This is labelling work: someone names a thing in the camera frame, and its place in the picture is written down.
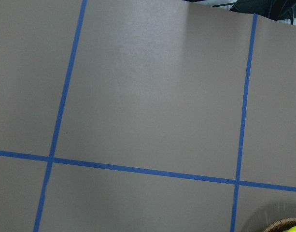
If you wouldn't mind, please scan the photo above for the woven wicker basket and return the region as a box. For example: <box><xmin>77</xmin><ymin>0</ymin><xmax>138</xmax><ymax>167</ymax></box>
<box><xmin>262</xmin><ymin>217</ymin><xmax>296</xmax><ymax>232</ymax></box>

